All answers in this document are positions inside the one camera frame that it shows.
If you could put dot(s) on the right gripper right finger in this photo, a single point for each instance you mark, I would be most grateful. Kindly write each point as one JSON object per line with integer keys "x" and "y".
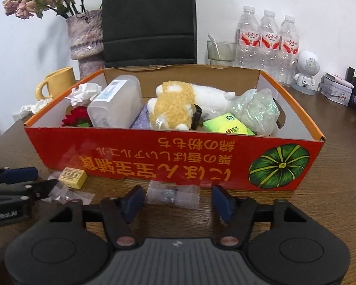
{"x": 237, "y": 213}

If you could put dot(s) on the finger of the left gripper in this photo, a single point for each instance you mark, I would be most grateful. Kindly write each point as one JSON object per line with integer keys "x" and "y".
{"x": 31, "y": 190}
{"x": 12, "y": 176}

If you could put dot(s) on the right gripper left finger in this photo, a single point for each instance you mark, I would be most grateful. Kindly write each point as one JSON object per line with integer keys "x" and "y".
{"x": 117, "y": 214}

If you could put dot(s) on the clear bag with screws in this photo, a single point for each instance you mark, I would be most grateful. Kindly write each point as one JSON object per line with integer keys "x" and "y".
{"x": 182, "y": 196}

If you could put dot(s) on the small yellow box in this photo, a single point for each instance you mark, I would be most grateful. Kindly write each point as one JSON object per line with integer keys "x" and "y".
{"x": 73, "y": 178}

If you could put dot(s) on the green tissue pack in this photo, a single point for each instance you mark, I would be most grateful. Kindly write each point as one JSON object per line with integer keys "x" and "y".
{"x": 226, "y": 123}

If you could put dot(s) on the red artificial flower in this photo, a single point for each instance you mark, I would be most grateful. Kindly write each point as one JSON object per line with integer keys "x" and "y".
{"x": 78, "y": 117}

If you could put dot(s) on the iridescent plastic bag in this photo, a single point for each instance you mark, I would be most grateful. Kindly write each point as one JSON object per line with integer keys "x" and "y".
{"x": 257, "y": 110}

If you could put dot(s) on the translucent plastic container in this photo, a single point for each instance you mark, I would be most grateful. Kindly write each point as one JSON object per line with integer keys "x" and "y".
{"x": 118, "y": 105}

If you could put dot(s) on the white tissue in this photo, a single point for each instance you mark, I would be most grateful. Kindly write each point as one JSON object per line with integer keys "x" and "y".
{"x": 33, "y": 108}
{"x": 84, "y": 94}

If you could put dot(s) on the yellow white plush toy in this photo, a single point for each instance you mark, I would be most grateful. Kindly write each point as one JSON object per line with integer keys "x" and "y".
{"x": 176, "y": 104}

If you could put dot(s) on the orange cardboard pumpkin box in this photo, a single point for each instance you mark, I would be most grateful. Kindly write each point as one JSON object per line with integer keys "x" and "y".
{"x": 276, "y": 162}

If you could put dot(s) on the purple knitted cloth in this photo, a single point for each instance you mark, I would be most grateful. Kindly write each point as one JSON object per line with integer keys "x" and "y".
{"x": 142, "y": 120}

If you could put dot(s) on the yellow ceramic mug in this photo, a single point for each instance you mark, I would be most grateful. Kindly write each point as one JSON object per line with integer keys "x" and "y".
{"x": 57, "y": 82}

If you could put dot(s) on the grey printed tin box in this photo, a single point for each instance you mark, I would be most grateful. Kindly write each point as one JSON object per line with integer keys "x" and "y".
{"x": 336, "y": 89}

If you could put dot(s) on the green tinted drinking glass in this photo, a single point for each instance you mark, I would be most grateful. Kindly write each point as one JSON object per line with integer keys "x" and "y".
{"x": 228, "y": 54}

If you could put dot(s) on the white robot figurine speaker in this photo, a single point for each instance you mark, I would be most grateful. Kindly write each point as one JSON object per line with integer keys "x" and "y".
{"x": 308, "y": 66}

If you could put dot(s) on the pink marbled ceramic vase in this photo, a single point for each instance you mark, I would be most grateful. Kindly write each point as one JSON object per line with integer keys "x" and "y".
{"x": 86, "y": 41}

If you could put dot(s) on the left clear water bottle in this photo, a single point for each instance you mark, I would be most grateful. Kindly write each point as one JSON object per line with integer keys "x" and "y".
{"x": 248, "y": 39}

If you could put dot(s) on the clear water bottle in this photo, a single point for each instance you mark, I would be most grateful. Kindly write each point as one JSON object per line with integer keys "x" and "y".
{"x": 288, "y": 50}
{"x": 248, "y": 39}
{"x": 269, "y": 43}

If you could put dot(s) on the middle clear water bottle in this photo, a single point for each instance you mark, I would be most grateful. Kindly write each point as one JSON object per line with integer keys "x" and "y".
{"x": 269, "y": 43}

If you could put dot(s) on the black lipstick tubes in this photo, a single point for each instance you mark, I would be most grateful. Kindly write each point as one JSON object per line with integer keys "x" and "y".
{"x": 351, "y": 78}

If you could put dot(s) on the clear spoon in glass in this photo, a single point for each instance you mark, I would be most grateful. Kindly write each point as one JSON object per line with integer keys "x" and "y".
{"x": 213, "y": 49}

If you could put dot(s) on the right clear water bottle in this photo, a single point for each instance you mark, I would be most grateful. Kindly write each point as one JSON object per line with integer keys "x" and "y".
{"x": 288, "y": 50}

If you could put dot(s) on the black paper shopping bag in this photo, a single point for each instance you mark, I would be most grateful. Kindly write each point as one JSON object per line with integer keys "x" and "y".
{"x": 149, "y": 32}

